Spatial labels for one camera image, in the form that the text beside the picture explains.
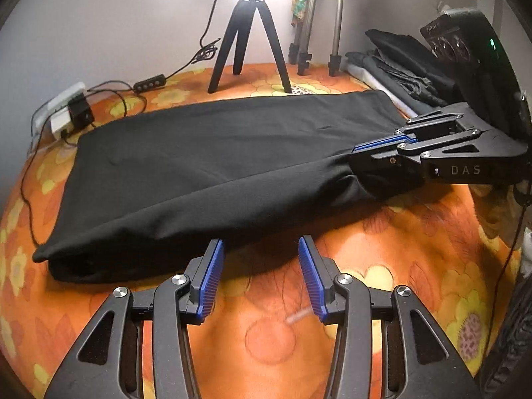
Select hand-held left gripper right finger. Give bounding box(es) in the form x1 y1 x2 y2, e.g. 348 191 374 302
297 235 478 399

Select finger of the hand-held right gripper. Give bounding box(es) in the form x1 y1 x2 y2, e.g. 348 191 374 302
350 129 494 195
388 105 483 142

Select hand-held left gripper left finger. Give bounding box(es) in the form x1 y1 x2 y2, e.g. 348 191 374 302
44 239 227 399

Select black pants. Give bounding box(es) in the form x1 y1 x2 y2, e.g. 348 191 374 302
32 89 416 284

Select white folded cloth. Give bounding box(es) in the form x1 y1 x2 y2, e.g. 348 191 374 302
348 63 421 118

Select pile of dark clothes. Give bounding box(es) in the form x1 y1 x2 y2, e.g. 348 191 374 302
365 28 463 101

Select dark grey folded garment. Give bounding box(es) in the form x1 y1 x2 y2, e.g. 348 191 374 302
345 50 450 109

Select orange floral blanket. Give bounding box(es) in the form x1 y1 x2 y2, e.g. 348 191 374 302
0 62 525 399

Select silver tripod stand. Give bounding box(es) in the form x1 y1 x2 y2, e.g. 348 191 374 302
288 0 349 78

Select colourful floral cloth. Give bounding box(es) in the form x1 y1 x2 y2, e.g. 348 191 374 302
291 0 313 31

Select black mini tripod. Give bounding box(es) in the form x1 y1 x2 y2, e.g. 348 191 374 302
207 0 294 94

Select black power adapter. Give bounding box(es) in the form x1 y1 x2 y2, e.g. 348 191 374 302
67 98 94 128

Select white power strip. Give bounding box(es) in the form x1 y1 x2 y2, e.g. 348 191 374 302
31 83 89 140

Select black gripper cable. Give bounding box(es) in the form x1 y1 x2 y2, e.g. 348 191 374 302
485 183 529 368

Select thin black cable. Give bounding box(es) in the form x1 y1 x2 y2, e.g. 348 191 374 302
19 90 147 247

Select black lamp cable with switch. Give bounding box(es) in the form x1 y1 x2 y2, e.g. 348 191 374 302
85 0 234 93

